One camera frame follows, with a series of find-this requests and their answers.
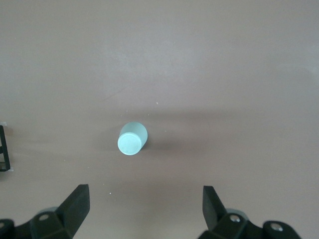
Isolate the black wire cup rack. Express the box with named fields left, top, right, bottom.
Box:
left=0, top=121, right=14, bottom=173

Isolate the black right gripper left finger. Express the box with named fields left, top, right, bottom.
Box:
left=0, top=184, right=90, bottom=239

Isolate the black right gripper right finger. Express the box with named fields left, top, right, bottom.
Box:
left=200, top=185, right=300, bottom=239

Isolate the pale green cup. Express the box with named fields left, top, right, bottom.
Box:
left=117, top=121, right=149, bottom=156

